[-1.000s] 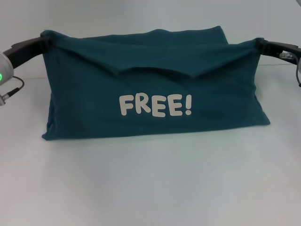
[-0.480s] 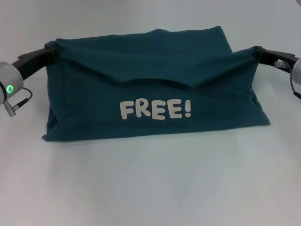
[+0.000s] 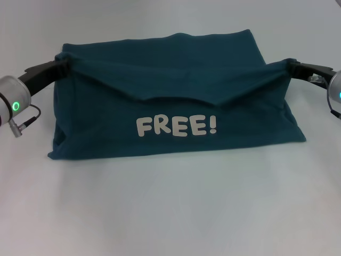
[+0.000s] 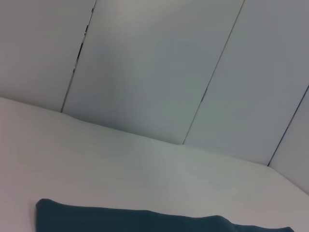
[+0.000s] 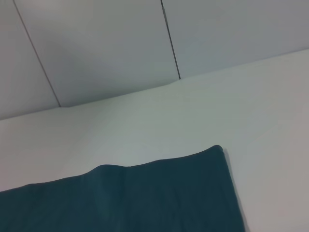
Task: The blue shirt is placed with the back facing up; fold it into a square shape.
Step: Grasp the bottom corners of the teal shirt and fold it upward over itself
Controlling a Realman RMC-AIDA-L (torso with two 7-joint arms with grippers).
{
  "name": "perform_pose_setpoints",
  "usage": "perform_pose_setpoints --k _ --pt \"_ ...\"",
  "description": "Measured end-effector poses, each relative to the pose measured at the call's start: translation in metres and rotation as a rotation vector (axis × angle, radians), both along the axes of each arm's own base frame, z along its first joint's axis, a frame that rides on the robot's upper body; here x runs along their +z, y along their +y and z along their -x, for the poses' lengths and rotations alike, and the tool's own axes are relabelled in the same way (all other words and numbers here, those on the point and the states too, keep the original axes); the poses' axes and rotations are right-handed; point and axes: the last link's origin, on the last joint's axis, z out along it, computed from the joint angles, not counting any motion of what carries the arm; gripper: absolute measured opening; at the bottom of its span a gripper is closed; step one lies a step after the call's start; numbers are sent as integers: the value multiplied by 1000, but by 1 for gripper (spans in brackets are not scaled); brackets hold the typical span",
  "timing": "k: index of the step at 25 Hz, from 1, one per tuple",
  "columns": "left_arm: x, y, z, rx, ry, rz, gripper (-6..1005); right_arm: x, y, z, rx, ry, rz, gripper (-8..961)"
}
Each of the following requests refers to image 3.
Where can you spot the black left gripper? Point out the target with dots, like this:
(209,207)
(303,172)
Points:
(34,76)

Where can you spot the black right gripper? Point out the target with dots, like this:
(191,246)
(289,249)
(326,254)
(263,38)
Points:
(318,73)

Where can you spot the teal blue shirt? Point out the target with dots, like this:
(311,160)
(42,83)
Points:
(173,106)

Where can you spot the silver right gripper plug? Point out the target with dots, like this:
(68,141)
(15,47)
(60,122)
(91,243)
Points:
(315,78)

